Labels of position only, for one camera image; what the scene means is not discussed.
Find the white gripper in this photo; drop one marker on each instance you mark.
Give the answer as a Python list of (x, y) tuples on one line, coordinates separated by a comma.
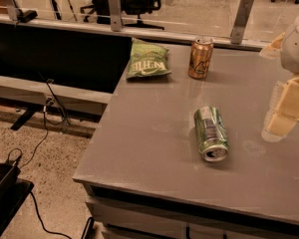
[(296, 47)]

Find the green soda can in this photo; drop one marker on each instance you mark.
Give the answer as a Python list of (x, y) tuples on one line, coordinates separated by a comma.
[(211, 134)]

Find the gold soda can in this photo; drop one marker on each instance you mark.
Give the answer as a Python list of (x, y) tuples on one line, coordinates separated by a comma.
[(200, 57)]

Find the green jalapeno chip bag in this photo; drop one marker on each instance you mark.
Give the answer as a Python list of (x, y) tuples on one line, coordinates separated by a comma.
[(147, 60)]

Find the black office chair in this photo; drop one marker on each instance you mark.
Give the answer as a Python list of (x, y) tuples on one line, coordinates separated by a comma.
[(136, 2)]

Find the black tripod legs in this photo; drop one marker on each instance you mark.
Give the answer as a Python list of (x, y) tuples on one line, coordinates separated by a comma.
[(61, 10)]

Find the black cart tray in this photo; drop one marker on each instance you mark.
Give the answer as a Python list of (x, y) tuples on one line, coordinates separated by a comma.
[(13, 192)]

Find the metal glass bracket right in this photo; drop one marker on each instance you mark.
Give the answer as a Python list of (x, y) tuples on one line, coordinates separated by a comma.
[(241, 20)]

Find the metal glass bracket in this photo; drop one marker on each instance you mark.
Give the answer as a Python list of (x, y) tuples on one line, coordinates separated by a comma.
[(17, 14), (241, 20), (115, 15)]

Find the metal glass bracket middle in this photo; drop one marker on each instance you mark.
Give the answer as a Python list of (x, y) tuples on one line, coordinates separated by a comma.
[(115, 15)]

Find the metal glass bracket left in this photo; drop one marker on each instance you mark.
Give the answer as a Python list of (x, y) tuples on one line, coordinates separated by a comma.
[(17, 14)]

